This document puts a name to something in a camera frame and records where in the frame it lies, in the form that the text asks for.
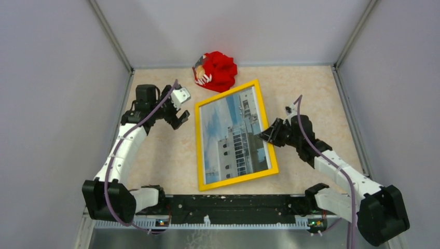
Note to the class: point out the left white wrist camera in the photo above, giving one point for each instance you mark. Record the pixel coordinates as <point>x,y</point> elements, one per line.
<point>179,97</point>

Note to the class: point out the aluminium front rail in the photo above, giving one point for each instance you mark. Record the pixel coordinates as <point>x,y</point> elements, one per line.
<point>159,224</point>

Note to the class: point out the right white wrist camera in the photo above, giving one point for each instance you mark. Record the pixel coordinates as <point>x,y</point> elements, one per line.
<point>291,111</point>

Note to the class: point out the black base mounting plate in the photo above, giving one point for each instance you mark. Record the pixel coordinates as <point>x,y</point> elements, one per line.
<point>234,209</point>

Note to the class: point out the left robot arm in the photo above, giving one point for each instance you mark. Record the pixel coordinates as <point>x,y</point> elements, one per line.
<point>106,195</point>

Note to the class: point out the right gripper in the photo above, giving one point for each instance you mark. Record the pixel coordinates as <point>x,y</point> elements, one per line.
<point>271,135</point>

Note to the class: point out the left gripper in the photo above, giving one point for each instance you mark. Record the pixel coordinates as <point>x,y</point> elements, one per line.
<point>173,119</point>

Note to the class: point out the red crumpled cloth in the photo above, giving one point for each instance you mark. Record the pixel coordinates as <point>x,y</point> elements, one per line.
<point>215,71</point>

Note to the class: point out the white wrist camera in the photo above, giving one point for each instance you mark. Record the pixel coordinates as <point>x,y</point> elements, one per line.
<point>179,97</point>
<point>291,111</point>

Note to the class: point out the building photo print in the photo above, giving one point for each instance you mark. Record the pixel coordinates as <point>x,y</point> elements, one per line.
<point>233,134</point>

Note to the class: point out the yellow wooden picture frame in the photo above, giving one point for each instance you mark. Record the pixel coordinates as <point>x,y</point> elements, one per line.
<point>197,144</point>

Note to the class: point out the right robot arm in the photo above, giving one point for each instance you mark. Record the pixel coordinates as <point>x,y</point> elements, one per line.
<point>378,212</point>

